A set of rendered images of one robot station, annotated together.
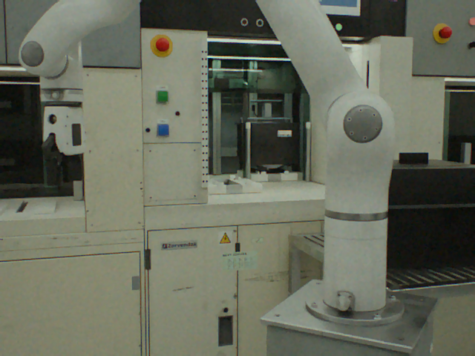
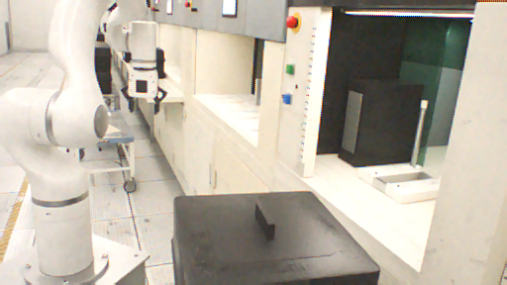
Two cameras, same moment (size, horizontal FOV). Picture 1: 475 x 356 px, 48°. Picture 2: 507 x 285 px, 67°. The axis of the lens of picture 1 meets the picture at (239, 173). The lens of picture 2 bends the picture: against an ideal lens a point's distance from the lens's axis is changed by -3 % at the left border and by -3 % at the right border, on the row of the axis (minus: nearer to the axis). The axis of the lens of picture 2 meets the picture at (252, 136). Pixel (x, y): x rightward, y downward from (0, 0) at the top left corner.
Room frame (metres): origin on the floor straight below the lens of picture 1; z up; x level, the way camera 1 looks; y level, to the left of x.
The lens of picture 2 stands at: (1.37, -1.06, 1.34)
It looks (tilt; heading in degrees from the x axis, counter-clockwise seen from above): 16 degrees down; 84
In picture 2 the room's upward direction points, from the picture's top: 4 degrees clockwise
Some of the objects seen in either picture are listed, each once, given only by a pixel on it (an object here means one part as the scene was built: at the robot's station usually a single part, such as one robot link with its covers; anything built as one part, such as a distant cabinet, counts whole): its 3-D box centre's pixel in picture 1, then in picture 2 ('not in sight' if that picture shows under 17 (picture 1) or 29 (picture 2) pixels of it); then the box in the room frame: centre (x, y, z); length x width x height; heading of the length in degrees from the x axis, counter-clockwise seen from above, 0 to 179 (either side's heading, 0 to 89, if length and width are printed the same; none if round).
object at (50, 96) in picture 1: (61, 97); (143, 63); (1.12, 0.37, 1.18); 0.09 x 0.08 x 0.03; 172
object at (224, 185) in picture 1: (226, 184); (404, 180); (1.99, 0.05, 0.89); 0.22 x 0.21 x 0.04; 17
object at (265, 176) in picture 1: (266, 173); not in sight; (2.37, -0.12, 0.89); 0.22 x 0.21 x 0.04; 17
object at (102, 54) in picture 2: not in sight; (98, 57); (0.09, 3.49, 0.85); 0.30 x 0.28 x 0.26; 106
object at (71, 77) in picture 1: (59, 57); (143, 40); (1.12, 0.37, 1.26); 0.09 x 0.08 x 0.13; 172
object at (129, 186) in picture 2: not in sight; (103, 147); (0.47, 2.17, 0.24); 0.97 x 0.52 x 0.48; 109
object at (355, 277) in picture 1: (354, 261); (63, 231); (1.04, -0.23, 0.85); 0.19 x 0.19 x 0.18
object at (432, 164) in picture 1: (413, 176); (261, 245); (1.46, -0.47, 0.98); 0.29 x 0.29 x 0.13; 9
